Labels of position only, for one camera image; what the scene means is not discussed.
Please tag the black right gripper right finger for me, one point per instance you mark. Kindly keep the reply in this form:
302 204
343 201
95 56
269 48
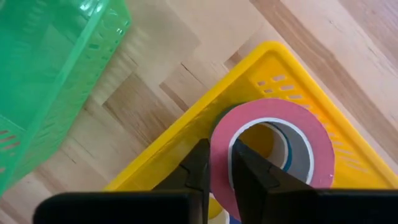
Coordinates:
252 180

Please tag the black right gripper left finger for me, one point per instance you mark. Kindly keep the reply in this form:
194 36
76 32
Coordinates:
200 168

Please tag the pink tape roll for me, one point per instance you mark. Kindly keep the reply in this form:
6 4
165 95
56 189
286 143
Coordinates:
258 112

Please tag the yellow plastic basket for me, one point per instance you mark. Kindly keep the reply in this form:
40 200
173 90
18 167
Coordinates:
273 62

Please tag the green plastic basket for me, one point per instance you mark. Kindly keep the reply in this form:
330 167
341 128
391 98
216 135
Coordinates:
46 62

